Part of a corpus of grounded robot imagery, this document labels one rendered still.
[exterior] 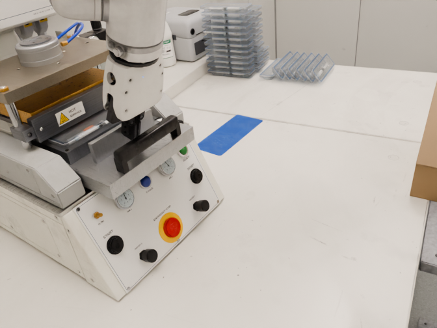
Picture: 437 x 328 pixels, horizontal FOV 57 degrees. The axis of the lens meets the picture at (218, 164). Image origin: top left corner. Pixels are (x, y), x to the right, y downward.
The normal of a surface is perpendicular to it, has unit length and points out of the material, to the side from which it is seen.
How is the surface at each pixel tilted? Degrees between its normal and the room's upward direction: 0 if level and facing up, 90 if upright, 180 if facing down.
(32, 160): 0
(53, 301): 0
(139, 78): 108
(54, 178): 40
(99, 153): 90
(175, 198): 65
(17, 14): 90
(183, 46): 90
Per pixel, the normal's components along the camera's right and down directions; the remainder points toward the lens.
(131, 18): 0.07, 0.75
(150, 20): 0.56, 0.66
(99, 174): -0.10, -0.83
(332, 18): -0.47, 0.53
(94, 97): 0.82, 0.25
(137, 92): 0.80, 0.52
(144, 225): 0.69, -0.12
